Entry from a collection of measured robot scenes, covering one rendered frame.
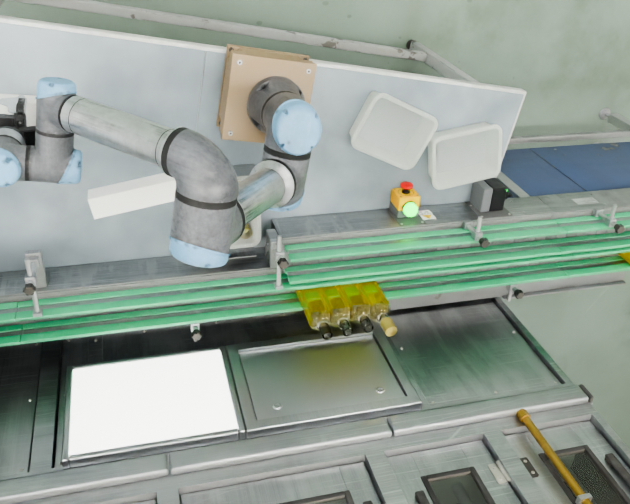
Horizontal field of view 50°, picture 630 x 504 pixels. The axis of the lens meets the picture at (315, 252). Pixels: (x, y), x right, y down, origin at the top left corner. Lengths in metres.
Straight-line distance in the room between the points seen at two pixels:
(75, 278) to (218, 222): 0.81
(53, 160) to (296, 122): 0.53
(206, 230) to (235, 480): 0.67
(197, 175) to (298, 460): 0.79
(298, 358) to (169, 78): 0.83
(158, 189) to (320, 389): 0.69
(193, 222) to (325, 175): 0.84
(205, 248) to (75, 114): 0.38
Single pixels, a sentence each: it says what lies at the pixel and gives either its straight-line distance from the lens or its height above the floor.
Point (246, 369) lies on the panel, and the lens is 1.91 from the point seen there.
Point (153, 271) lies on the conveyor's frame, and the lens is 1.99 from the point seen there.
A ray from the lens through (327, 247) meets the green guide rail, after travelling 1.95.
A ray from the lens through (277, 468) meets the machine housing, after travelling 1.70.
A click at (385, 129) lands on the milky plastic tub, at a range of 2.03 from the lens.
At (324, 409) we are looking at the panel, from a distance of 1.80.
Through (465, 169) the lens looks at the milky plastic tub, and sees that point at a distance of 2.19.
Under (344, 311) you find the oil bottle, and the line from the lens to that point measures 1.88.
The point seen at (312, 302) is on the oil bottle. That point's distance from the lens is 1.91.
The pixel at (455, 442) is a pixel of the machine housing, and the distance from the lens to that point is 1.83.
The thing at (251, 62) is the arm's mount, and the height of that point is 0.84.
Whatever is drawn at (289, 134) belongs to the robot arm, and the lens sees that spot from 1.59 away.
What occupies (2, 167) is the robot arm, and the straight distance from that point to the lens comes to 1.51.
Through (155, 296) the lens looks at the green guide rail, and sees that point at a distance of 1.92.
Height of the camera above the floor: 2.52
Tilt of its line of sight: 55 degrees down
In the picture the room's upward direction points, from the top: 153 degrees clockwise
